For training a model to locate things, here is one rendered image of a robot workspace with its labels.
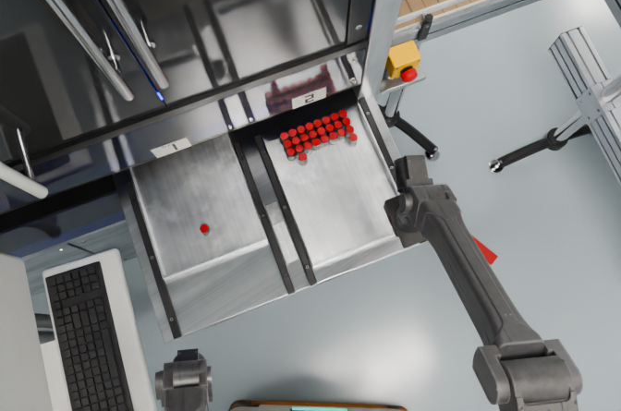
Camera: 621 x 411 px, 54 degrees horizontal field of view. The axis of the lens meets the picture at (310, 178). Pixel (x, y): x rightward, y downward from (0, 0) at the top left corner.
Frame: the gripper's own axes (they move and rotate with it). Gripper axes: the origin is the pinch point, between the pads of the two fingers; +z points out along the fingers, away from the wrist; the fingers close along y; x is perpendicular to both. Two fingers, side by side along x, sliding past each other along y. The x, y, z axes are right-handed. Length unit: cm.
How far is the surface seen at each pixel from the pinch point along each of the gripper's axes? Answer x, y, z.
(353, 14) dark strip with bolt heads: -2.6, 37.5, -24.9
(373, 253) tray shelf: 5.3, -1.4, 20.0
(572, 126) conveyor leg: -85, 20, 78
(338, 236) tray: 11.8, 5.5, 19.8
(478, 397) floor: -21, -56, 108
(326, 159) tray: 7.1, 25.0, 20.0
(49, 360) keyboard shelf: 89, 4, 27
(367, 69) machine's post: -7.4, 36.8, 2.2
